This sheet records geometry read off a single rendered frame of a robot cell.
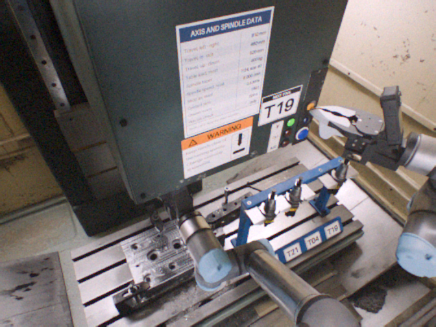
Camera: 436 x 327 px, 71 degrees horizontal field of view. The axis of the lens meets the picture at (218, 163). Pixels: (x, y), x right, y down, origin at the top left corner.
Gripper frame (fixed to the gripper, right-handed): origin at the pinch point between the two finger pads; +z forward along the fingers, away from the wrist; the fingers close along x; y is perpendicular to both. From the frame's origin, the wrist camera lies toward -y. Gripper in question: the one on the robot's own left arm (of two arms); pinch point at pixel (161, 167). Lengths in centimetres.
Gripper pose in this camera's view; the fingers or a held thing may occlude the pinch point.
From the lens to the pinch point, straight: 91.1
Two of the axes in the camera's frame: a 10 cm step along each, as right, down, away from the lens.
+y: -0.3, 6.7, 7.4
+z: -4.8, -6.6, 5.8
